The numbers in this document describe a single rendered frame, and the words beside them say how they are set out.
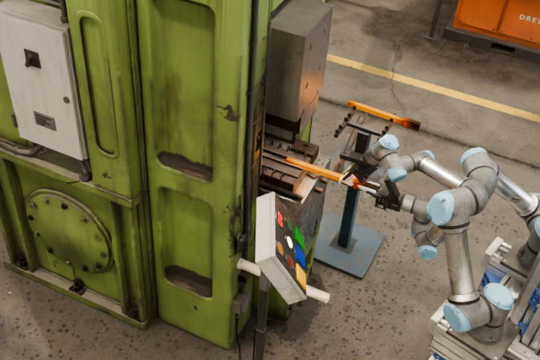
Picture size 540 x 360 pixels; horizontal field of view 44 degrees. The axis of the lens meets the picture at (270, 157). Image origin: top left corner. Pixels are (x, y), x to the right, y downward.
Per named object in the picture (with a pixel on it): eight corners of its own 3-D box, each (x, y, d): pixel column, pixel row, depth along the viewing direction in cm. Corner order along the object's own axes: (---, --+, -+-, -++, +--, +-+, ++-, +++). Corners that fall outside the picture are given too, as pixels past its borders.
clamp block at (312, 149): (318, 155, 329) (320, 145, 325) (312, 165, 323) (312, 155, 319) (296, 148, 332) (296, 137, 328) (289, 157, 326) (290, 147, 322)
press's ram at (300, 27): (329, 77, 301) (341, -4, 275) (296, 123, 273) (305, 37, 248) (246, 52, 313) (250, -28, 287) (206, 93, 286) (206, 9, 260)
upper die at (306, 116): (317, 110, 297) (319, 92, 291) (299, 134, 283) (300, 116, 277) (232, 83, 309) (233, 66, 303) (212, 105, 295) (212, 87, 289)
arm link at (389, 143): (390, 149, 275) (382, 132, 278) (374, 163, 283) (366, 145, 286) (403, 149, 280) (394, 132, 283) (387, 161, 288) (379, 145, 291)
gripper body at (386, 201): (373, 206, 301) (398, 214, 297) (375, 192, 295) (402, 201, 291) (378, 195, 306) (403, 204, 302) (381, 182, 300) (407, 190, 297)
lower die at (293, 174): (308, 169, 320) (310, 156, 315) (292, 194, 306) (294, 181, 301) (231, 143, 332) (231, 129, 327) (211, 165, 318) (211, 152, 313)
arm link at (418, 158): (504, 186, 245) (425, 142, 287) (479, 193, 241) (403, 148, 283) (501, 214, 249) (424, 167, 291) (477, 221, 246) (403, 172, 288)
